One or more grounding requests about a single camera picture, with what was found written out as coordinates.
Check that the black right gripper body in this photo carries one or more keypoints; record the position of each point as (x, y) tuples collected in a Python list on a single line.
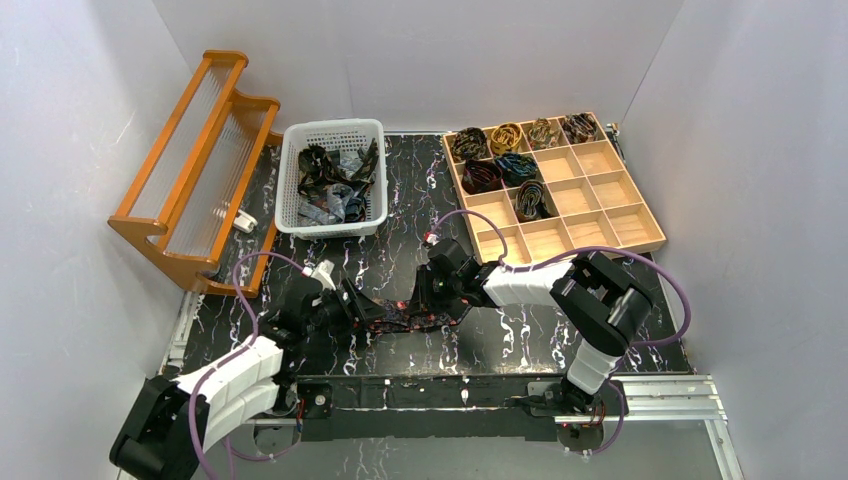
[(429, 291)]

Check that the rolled maroon tie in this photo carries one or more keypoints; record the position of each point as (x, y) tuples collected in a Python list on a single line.
[(481, 177)]

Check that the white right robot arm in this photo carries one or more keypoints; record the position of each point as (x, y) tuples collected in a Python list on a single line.
[(606, 306)]

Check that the rolled grey striped tie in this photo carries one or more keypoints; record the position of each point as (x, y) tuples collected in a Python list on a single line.
[(530, 203)]

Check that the rolled dark striped tie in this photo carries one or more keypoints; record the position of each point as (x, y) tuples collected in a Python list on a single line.
[(580, 128)]

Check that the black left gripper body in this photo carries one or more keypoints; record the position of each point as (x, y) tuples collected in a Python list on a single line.
[(345, 301)]

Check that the rolled brown patterned tie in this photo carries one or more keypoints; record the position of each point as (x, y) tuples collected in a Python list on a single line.
[(542, 134)]

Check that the dark paisley red-dotted tie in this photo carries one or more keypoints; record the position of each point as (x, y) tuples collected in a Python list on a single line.
[(397, 319)]

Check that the rolled black gold tie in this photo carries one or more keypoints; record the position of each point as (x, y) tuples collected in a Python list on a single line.
[(470, 144)]

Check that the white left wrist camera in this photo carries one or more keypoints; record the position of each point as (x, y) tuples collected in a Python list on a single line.
[(322, 272)]

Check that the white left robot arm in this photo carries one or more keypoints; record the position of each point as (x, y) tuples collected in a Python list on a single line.
[(175, 421)]

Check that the orange wooden rack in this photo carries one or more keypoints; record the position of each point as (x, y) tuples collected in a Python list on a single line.
[(180, 211)]

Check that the rolled blue patterned tie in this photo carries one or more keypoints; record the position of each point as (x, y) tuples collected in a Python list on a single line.
[(516, 168)]

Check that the light wooden compartment tray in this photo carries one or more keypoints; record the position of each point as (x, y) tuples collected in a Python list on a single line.
[(592, 198)]

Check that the rolled yellow tie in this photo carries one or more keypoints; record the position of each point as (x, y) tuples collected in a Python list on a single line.
[(505, 138)]

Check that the white plug on table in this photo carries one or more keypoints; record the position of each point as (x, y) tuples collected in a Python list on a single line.
[(244, 222)]

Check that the white plastic basket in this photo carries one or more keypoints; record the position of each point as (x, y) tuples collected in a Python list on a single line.
[(345, 134)]

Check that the pile of ties in basket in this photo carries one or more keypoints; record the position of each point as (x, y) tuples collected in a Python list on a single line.
[(334, 184)]

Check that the aluminium frame rail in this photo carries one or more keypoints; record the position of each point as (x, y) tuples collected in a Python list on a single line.
[(639, 397)]

